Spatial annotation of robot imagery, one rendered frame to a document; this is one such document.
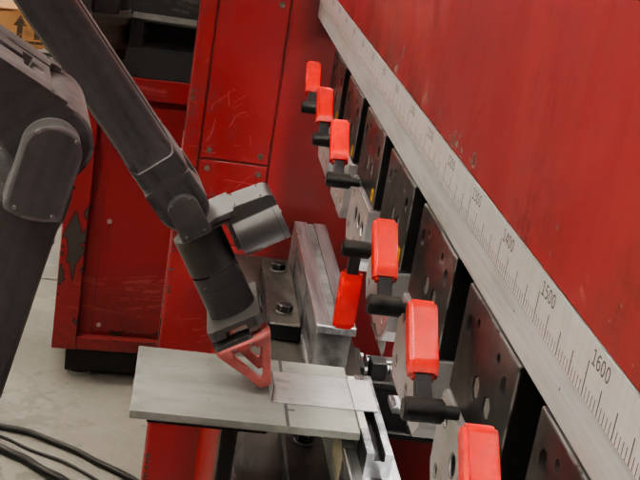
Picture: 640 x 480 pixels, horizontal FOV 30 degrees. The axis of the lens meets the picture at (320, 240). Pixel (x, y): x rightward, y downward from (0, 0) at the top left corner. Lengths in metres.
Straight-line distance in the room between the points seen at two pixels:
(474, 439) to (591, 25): 0.25
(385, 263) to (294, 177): 1.20
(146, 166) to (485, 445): 0.69
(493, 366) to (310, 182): 1.48
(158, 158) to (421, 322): 0.50
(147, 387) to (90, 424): 2.06
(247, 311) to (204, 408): 0.12
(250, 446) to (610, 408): 1.02
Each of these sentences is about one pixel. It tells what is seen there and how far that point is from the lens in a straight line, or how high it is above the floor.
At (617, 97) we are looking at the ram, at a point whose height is 1.52.
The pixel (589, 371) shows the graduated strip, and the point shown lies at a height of 1.38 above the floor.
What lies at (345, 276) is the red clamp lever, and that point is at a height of 1.21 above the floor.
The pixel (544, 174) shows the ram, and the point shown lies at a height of 1.45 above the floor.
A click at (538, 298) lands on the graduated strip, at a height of 1.39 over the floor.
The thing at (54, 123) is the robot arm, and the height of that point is 1.42.
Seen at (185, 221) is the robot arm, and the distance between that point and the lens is 1.33.
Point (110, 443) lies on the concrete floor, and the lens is 3.39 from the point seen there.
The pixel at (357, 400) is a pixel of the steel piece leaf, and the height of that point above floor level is 1.00.
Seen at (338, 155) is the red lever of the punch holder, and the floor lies 1.28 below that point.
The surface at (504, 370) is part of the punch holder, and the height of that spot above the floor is 1.32.
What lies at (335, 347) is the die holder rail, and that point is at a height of 0.93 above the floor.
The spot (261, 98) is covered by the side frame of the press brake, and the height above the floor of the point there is 1.18.
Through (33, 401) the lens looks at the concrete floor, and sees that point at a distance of 3.58.
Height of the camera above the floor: 1.62
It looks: 18 degrees down
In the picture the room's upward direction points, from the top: 9 degrees clockwise
